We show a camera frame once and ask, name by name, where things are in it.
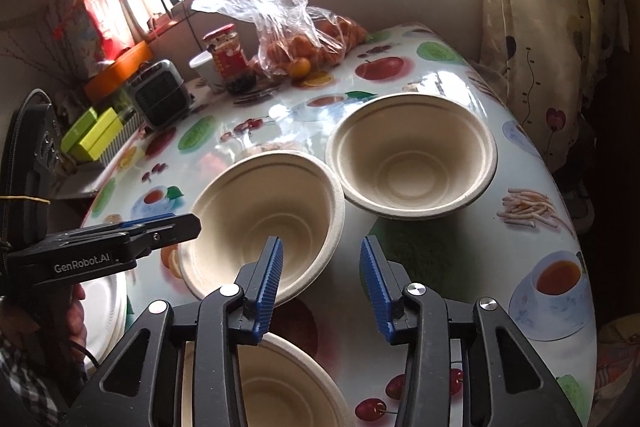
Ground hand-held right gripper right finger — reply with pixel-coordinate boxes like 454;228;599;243
360;235;583;427

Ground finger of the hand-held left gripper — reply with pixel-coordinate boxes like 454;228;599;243
127;213;202;258
107;213;176;230

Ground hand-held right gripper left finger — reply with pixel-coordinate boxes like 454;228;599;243
75;235;284;427

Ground white foam plate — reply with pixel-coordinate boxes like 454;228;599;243
80;274;133;370

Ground beige paper bowl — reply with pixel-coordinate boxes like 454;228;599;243
181;332;357;427
325;94;498;222
179;152;347;305

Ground person's left forearm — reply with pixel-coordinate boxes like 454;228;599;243
0;337;66;427

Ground person's left hand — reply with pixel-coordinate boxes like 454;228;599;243
69;284;90;360

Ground grey side shelf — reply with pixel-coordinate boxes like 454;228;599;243
50;157;116;200

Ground food print tablecloth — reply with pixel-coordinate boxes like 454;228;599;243
80;23;601;427

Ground striped tray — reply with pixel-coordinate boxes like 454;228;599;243
92;114;146;168

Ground green box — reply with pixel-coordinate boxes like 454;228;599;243
61;107;98;152
75;108;123;160

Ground small grey heater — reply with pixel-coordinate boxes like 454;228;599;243
127;59;192;128

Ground orange box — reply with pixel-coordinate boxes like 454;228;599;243
82;41;153;102

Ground white tub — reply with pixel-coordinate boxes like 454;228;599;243
189;52;226;92

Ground red label jar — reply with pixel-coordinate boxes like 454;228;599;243
202;23;257;95

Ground dried twigs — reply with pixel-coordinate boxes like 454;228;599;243
0;0;81;92

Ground colourful gift bag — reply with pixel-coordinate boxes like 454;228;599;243
60;0;136;78

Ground plastic bag of oranges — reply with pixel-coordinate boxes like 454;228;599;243
192;0;368;80

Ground floral cloth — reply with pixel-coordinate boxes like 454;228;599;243
595;312;640;427

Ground cherry print curtain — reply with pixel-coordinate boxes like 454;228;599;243
472;0;631;148

